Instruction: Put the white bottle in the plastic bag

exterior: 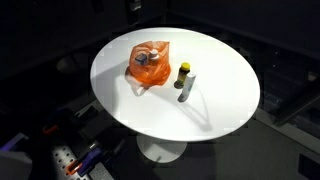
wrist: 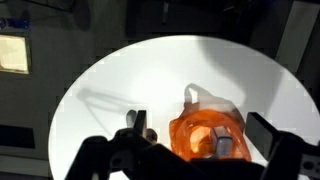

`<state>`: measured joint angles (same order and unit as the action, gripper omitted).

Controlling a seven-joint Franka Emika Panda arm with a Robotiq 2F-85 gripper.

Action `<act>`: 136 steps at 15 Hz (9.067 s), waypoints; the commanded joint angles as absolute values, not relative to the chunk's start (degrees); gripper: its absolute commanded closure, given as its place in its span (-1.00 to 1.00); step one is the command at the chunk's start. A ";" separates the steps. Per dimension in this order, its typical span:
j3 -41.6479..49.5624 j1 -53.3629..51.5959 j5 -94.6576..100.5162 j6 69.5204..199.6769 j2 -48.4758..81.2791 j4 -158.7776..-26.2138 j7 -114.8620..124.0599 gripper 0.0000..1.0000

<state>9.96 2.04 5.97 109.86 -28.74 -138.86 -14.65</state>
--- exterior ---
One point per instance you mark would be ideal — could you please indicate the orange plastic bag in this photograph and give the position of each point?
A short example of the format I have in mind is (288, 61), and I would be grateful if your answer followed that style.
(155, 69)

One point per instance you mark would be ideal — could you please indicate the dark bottle with yellow cap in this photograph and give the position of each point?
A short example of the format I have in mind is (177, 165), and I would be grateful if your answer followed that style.
(183, 74)

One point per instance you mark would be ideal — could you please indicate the white capped jar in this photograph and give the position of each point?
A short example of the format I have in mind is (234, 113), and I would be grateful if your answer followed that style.
(153, 54)

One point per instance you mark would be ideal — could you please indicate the small blue box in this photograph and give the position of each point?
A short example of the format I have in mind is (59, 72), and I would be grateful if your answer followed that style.
(141, 59)

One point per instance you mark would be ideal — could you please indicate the purple and orange clamp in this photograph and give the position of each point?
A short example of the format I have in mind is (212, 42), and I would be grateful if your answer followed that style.
(87, 159)

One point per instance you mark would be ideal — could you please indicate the perforated metal plate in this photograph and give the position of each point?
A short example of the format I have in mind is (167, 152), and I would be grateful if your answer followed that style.
(62, 160)

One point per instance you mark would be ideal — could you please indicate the grey purple-edged device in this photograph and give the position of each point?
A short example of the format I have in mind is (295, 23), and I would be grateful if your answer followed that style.
(13, 160)

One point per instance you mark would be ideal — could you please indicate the white round table pedestal base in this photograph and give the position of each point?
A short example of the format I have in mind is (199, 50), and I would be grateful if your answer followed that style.
(161, 150)

